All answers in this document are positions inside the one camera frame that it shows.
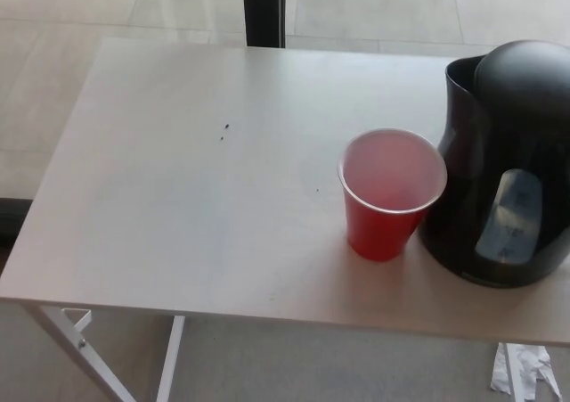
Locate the black electric kettle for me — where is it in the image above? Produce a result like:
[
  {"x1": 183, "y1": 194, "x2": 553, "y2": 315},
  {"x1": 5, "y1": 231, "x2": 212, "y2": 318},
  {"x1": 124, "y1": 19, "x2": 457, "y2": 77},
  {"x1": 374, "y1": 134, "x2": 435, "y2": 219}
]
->
[{"x1": 418, "y1": 39, "x2": 570, "y2": 290}]

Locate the red plastic cup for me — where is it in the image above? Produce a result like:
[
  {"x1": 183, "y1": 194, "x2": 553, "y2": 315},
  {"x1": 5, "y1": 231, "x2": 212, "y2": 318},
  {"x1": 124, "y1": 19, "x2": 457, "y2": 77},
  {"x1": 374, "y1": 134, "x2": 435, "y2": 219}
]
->
[{"x1": 337, "y1": 127, "x2": 449, "y2": 263}]

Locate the white metal table leg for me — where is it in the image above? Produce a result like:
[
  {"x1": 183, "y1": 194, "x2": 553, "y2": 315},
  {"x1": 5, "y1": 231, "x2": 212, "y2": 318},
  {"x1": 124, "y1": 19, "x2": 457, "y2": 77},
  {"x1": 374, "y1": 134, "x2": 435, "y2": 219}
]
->
[{"x1": 504, "y1": 342, "x2": 525, "y2": 402}]

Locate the crumpled white paper scrap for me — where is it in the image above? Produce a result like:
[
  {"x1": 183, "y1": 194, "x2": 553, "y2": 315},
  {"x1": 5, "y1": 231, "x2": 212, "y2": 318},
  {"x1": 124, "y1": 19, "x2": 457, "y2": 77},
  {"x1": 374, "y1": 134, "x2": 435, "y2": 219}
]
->
[{"x1": 489, "y1": 341, "x2": 564, "y2": 401}]

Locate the black vertical window post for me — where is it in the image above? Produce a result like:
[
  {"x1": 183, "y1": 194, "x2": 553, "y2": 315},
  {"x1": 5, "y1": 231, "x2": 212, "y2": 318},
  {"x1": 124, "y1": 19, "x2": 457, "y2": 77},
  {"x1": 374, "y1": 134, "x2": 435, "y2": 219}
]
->
[{"x1": 241, "y1": 0, "x2": 287, "y2": 49}]

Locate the white metal table leg frame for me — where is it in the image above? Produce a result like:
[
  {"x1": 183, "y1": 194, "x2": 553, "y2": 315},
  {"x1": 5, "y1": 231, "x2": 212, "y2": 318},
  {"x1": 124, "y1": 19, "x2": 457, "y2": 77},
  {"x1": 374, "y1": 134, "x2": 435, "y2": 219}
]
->
[{"x1": 21, "y1": 304, "x2": 186, "y2": 402}]

